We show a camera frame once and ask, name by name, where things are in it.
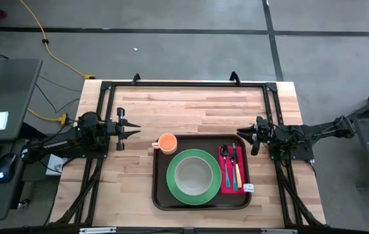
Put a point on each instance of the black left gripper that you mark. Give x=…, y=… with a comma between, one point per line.
x=109, y=129

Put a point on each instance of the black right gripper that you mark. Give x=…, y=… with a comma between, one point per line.
x=266, y=136

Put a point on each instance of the orange cup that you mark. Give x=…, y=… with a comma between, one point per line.
x=167, y=143

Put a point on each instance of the red cloth napkin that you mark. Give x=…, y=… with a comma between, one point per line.
x=223, y=191

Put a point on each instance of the green plate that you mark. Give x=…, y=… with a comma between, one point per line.
x=171, y=178

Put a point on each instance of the white bowl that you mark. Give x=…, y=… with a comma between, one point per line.
x=193, y=177

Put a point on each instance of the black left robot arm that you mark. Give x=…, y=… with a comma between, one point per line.
x=54, y=144

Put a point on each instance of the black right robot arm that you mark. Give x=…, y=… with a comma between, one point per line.
x=317, y=130

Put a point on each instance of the brown plastic tray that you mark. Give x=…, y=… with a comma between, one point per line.
x=165, y=198

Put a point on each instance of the white printed box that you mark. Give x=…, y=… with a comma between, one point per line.
x=54, y=165

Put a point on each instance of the silver aluminium bar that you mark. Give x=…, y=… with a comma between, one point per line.
x=97, y=230
x=278, y=231

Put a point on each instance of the black computer mouse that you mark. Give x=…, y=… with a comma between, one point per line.
x=6, y=167

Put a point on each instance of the metal desk foot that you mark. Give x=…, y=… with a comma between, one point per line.
x=23, y=204

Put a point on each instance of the grey desk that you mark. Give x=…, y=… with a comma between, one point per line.
x=6, y=84

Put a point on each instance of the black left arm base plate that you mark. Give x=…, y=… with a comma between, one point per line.
x=87, y=154

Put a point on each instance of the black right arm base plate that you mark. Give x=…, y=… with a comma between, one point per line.
x=304, y=155

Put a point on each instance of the black aluminium rig frame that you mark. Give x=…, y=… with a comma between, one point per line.
x=187, y=84

